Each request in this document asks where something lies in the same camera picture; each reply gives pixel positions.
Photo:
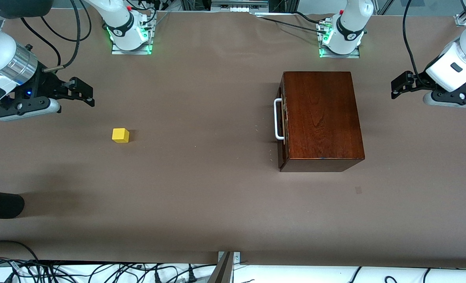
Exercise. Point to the metal base plate left arm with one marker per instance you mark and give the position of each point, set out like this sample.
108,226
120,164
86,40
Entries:
339,56

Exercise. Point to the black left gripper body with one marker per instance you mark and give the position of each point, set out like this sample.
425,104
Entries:
420,82

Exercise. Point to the silver device with ports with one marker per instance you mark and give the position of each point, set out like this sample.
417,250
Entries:
239,8

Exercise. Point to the aluminium frame rail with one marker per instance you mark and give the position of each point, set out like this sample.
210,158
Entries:
461,20

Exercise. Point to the black cylindrical object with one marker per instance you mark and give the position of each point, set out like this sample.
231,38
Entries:
1,204

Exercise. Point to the grey metal bracket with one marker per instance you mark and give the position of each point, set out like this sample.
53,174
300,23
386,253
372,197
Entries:
223,271

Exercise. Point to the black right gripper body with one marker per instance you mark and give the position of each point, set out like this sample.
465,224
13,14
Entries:
46,84

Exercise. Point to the yellow wooden block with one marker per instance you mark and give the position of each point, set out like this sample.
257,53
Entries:
120,135

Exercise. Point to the metal base plate right arm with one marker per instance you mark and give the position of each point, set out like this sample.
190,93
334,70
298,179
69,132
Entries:
131,51

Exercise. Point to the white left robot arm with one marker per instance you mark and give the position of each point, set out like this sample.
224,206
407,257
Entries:
453,67

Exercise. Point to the dark wooden drawer cabinet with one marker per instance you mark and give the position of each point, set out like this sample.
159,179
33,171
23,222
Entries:
323,118

